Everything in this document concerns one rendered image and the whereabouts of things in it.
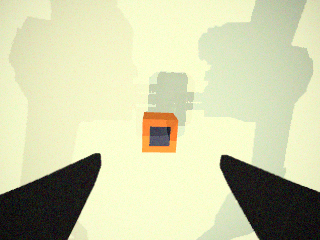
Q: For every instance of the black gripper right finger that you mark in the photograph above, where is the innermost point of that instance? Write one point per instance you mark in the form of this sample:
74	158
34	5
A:
277	209

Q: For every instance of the orange block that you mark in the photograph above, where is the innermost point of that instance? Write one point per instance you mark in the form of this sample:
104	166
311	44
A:
159	132

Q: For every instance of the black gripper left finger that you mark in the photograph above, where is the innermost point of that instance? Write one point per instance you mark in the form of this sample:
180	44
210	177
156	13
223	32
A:
48	208

